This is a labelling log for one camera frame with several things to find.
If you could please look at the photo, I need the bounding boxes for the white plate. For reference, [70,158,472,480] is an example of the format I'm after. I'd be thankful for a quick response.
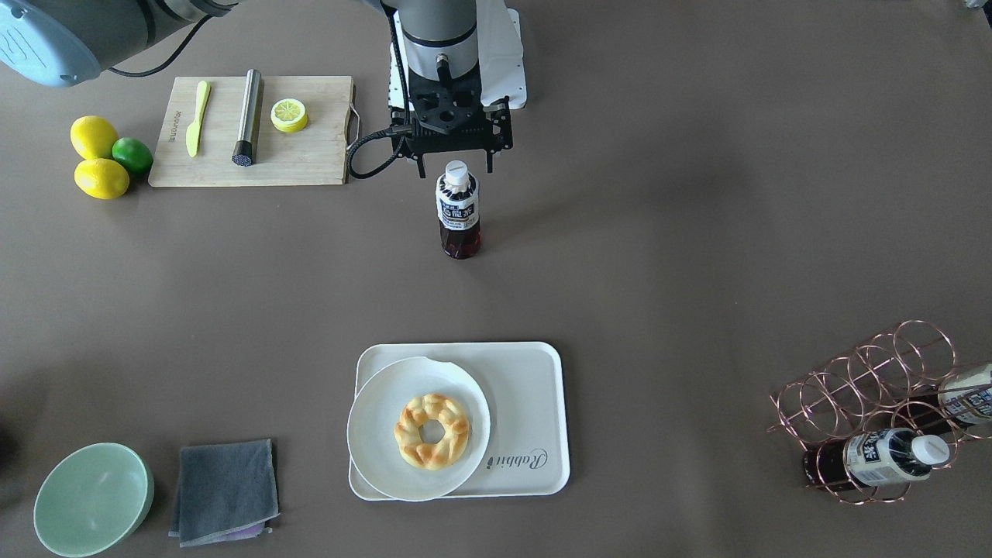
[347,357,491,501]

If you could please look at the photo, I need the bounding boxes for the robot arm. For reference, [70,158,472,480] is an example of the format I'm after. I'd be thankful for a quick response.
[1,1,527,168]

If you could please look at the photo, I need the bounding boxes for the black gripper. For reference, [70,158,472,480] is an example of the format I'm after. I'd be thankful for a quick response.
[390,70,513,179]

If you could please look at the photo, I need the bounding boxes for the grey folded cloth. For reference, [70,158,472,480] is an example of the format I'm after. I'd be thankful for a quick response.
[169,439,281,547]

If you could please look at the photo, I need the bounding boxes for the steel muddler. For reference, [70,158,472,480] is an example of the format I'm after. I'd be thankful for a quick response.
[231,68,263,167]

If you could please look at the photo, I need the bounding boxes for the cream serving tray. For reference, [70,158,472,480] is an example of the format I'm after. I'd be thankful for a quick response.
[350,340,570,501]

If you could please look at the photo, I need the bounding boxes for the yellow plastic knife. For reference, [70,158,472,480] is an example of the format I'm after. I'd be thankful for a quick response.
[185,81,212,158]

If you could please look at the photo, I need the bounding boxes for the yellow lemon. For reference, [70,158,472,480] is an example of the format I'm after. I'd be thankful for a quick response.
[70,115,119,160]
[74,158,131,200]

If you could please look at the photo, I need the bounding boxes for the half lemon slice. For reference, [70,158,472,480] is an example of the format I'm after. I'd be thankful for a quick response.
[270,98,309,133]

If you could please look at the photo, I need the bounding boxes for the wooden cutting board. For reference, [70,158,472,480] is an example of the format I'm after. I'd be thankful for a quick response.
[148,75,354,188]

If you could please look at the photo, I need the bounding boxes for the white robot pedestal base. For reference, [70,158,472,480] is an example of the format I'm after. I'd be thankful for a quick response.
[382,1,527,110]

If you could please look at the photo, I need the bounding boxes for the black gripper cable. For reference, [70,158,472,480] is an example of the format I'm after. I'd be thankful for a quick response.
[108,15,412,181]

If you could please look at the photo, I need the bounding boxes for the green lime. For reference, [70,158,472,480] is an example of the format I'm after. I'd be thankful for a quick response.
[111,137,153,176]

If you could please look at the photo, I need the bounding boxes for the mint green bowl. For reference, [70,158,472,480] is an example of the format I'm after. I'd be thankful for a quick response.
[34,443,155,557]

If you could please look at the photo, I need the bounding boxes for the yellow lemon lower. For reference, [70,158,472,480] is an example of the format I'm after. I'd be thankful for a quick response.
[74,158,131,200]

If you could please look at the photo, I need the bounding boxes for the tea bottle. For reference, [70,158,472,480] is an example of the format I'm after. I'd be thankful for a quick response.
[803,428,952,491]
[435,160,481,259]
[897,363,991,436]

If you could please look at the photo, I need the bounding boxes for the copper wire bottle rack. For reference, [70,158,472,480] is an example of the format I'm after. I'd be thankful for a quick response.
[771,320,990,505]

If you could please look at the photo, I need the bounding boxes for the glazed twisted donut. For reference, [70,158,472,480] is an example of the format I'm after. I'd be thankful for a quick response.
[394,393,471,472]

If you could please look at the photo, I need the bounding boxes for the yellow lemon upper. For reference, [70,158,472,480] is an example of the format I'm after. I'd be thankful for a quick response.
[70,115,119,160]

